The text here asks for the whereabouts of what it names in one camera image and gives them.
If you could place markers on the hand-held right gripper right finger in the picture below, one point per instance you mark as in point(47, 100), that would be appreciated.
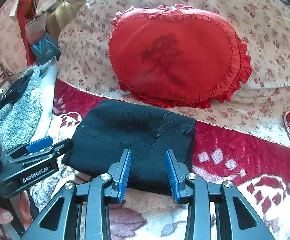
point(172, 177)

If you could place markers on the red and white blanket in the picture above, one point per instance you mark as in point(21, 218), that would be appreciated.
point(235, 150)

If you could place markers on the translucent plastic bag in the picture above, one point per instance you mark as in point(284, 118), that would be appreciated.
point(36, 28)

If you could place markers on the blue box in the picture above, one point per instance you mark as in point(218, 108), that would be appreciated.
point(46, 48)

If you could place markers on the red heart-shaped frilled cushion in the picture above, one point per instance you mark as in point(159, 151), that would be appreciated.
point(185, 55)

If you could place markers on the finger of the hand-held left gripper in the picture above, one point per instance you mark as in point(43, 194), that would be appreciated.
point(38, 143)
point(60, 146)

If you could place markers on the grey fleece garment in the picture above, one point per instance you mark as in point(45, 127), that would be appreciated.
point(17, 120)

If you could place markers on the floral sofa cover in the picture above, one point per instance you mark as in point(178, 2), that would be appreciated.
point(272, 80)

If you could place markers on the black pants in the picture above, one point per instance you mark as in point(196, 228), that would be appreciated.
point(135, 127)

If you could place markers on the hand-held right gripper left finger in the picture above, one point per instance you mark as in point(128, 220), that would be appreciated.
point(125, 175)

